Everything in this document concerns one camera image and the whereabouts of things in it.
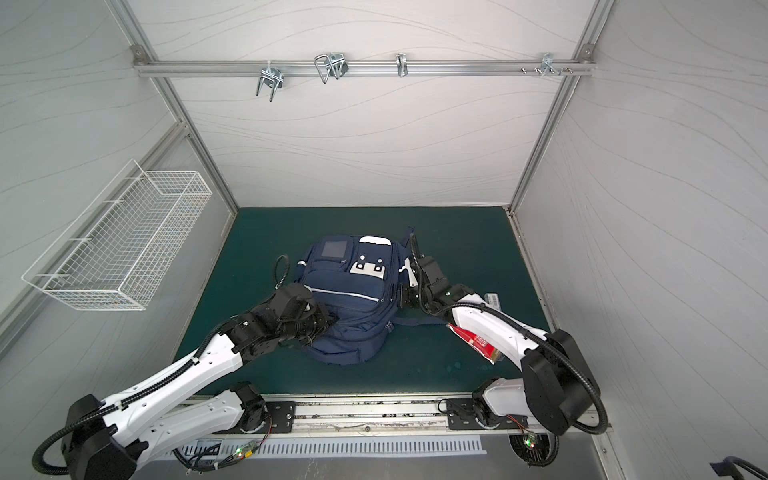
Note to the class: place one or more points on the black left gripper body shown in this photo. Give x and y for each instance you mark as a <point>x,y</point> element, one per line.
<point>309,326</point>

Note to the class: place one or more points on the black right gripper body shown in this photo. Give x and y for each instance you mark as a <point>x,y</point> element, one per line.
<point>411,276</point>

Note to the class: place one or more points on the navy blue student backpack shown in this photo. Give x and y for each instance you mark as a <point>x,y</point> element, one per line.
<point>362,280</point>

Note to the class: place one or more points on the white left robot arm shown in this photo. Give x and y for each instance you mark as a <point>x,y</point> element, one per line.
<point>114,437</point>

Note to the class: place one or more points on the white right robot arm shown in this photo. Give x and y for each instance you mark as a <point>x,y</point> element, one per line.
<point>559,388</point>

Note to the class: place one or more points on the red box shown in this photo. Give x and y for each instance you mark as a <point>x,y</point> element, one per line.
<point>477,343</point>

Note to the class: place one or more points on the clear pencil case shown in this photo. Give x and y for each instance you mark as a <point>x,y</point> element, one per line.
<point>493,300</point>

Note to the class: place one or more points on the metal clamp hook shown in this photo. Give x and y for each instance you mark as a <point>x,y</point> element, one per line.
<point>547,67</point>
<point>270,81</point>
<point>401,65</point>
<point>331,65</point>

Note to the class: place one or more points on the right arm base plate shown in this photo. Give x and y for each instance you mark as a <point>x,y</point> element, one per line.
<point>468,414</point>

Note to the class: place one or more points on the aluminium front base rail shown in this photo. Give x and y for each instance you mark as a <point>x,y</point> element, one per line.
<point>384,414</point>

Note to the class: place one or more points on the white slotted cable duct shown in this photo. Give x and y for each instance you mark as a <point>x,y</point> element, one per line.
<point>371,447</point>

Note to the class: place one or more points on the white wire wall basket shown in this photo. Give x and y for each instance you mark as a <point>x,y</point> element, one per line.
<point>114,255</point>

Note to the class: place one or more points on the aluminium top cross rail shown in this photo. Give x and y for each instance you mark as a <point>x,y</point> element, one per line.
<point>357,68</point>

